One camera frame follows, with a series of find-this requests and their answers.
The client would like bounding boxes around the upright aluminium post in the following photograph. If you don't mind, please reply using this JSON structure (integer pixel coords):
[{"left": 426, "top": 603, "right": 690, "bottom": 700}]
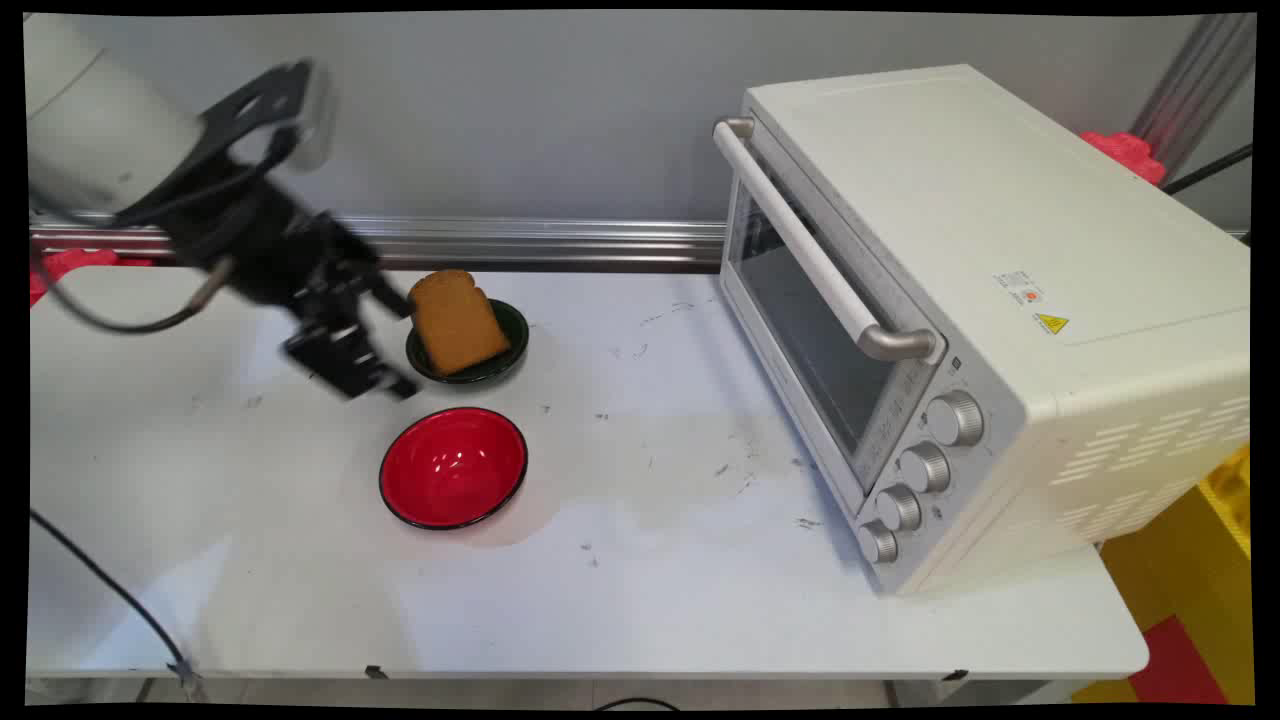
[{"left": 1130, "top": 12, "right": 1257, "bottom": 183}]

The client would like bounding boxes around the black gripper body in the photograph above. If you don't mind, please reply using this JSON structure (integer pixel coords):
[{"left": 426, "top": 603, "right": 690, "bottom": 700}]
[{"left": 168, "top": 180, "right": 383, "bottom": 313}]

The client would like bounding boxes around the brown toast slice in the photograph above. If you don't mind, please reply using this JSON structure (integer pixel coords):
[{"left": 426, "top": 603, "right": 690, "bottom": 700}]
[{"left": 407, "top": 269, "right": 512, "bottom": 377}]

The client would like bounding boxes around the cream white toaster oven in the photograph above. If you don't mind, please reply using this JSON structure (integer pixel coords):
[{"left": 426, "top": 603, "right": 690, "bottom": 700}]
[{"left": 712, "top": 62, "right": 1252, "bottom": 598}]

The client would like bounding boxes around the white oven label sticker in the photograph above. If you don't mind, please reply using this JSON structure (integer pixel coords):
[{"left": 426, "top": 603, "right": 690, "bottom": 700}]
[{"left": 993, "top": 268, "right": 1047, "bottom": 307}]

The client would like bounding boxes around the red bowl black rim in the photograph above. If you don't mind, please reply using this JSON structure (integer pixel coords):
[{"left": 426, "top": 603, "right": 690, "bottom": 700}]
[{"left": 378, "top": 406, "right": 529, "bottom": 531}]

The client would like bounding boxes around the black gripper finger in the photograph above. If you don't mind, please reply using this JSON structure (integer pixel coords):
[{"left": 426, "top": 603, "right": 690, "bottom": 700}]
[
  {"left": 283, "top": 318, "right": 419, "bottom": 402},
  {"left": 350, "top": 265, "right": 415, "bottom": 322}
]

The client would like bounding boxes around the yellow bin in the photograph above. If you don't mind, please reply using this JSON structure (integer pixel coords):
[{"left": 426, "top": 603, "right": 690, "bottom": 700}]
[{"left": 1072, "top": 445, "right": 1254, "bottom": 706}]

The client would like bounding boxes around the red floor block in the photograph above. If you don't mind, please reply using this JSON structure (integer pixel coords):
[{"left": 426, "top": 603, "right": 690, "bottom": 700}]
[{"left": 1130, "top": 614, "right": 1230, "bottom": 706}]

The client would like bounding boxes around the horizontal aluminium rail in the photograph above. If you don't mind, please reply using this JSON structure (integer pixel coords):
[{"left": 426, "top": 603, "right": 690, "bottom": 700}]
[{"left": 30, "top": 212, "right": 729, "bottom": 273}]

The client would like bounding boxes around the red printed bracket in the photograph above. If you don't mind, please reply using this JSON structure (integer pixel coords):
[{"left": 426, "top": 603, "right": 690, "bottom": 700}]
[
  {"left": 1079, "top": 129, "right": 1169, "bottom": 187},
  {"left": 30, "top": 248, "right": 153, "bottom": 307}
]

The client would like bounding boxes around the plain black cable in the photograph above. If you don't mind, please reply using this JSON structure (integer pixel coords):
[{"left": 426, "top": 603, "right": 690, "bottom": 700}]
[{"left": 30, "top": 510, "right": 199, "bottom": 691}]

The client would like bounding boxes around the thin black background cable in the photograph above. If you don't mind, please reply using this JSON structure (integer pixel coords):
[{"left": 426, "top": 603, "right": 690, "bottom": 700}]
[{"left": 1160, "top": 143, "right": 1254, "bottom": 197}]

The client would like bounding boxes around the white oven door handle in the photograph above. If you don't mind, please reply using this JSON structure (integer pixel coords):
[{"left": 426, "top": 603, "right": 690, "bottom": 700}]
[{"left": 712, "top": 116, "right": 946, "bottom": 363}]

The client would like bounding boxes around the dark green bowl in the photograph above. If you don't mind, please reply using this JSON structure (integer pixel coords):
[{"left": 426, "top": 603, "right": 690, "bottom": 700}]
[{"left": 405, "top": 298, "right": 530, "bottom": 386}]

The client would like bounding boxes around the glass oven door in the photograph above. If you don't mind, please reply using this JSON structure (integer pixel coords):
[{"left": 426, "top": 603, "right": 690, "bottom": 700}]
[{"left": 718, "top": 125, "right": 951, "bottom": 517}]

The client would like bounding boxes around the silver oven knob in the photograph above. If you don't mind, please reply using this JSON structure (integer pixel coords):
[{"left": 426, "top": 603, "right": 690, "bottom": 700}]
[
  {"left": 897, "top": 441, "right": 951, "bottom": 495},
  {"left": 926, "top": 390, "right": 986, "bottom": 448},
  {"left": 875, "top": 484, "right": 923, "bottom": 533},
  {"left": 856, "top": 520, "right": 900, "bottom": 566}
]

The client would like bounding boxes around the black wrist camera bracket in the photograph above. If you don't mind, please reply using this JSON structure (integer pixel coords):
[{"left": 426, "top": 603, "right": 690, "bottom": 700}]
[{"left": 115, "top": 58, "right": 337, "bottom": 226}]

